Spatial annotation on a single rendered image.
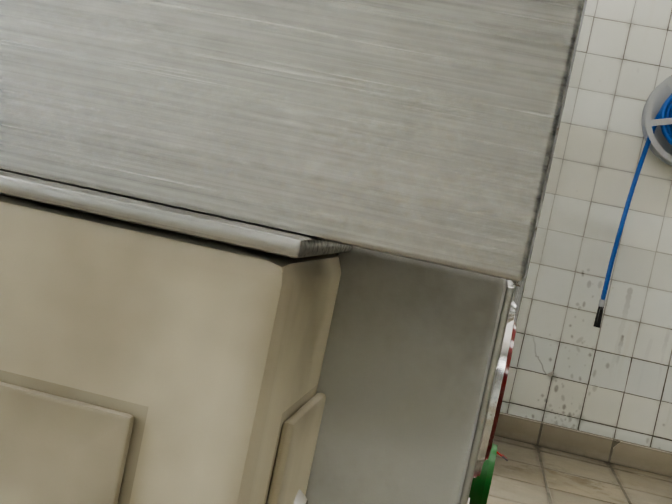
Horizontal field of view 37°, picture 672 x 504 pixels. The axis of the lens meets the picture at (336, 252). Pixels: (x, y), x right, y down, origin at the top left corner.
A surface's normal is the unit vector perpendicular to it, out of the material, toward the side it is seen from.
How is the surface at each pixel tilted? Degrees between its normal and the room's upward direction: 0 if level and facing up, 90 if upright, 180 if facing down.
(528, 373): 90
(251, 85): 90
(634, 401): 90
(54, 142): 90
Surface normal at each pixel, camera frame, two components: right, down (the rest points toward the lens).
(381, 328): -0.16, 0.02
